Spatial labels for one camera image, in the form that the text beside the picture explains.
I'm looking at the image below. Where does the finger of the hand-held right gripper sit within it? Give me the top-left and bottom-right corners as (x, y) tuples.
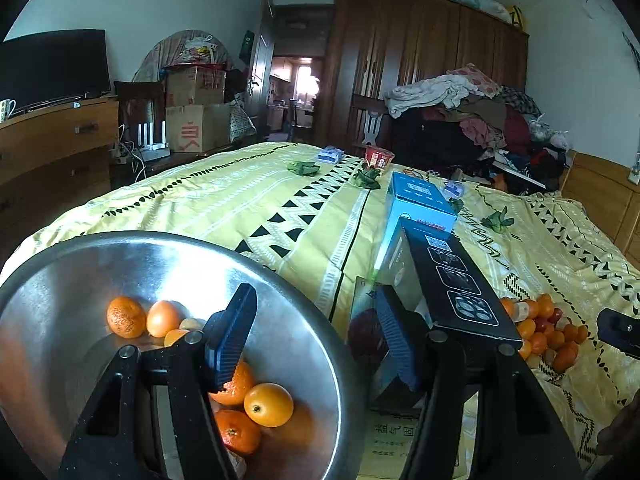
(597, 307), (640, 356)

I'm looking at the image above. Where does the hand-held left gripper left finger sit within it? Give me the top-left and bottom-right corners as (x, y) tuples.
(57, 283), (258, 480)

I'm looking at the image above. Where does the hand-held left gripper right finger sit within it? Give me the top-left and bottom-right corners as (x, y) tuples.
(375, 285), (583, 480)

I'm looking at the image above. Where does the pile of oranges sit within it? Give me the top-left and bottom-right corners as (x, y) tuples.
(500, 292), (590, 375)
(106, 296), (295, 456)

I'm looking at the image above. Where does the cluster of red tomatoes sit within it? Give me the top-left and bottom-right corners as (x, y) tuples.
(535, 307), (563, 333)

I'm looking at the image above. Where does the stainless steel bowl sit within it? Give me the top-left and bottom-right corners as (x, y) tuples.
(0, 230), (370, 480)

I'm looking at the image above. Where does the black product box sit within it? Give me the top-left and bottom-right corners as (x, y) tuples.
(369, 216), (524, 413)

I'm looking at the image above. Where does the flat yellow gift box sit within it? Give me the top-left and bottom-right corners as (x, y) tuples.
(347, 275), (481, 480)

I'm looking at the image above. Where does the wooden bed headboard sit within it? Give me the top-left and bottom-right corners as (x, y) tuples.
(557, 150), (640, 273)

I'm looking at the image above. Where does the yellow patterned quilt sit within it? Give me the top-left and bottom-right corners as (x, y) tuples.
(0, 141), (640, 480)

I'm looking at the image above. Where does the blue green carton box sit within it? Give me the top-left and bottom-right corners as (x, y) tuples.
(372, 171), (458, 283)

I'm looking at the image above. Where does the red instant noodle cup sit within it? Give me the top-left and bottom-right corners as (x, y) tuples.
(364, 146), (396, 170)

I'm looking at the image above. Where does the white router with antennas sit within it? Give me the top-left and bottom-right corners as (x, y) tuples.
(135, 121), (172, 162)

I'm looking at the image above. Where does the brown cardboard box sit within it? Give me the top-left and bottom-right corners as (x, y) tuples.
(165, 103), (232, 154)
(165, 66), (227, 107)

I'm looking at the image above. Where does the white power strip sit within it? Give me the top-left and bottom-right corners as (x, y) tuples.
(111, 140), (135, 166)

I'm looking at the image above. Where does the plaid woven bag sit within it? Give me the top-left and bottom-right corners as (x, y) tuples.
(229, 99), (258, 143)

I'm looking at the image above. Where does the pile of clothes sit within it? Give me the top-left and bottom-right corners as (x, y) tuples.
(382, 62), (573, 196)

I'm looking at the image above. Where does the dark wooden chair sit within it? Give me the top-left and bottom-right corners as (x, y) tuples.
(114, 80), (167, 153)

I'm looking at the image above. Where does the wooden dresser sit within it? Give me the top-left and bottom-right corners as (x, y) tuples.
(0, 96), (121, 256)

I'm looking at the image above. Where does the wooden room door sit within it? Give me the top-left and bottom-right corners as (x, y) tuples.
(247, 0), (277, 147)

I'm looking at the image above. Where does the red white plastic bag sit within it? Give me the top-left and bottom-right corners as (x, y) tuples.
(177, 35), (223, 67)

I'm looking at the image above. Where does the round folding table top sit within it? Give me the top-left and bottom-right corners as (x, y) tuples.
(131, 30), (236, 86)

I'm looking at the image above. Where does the brown wooden wardrobe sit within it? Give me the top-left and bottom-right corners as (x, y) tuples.
(314, 0), (531, 153)

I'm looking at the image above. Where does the black flat television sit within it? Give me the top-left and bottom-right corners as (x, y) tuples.
(0, 29), (112, 113)

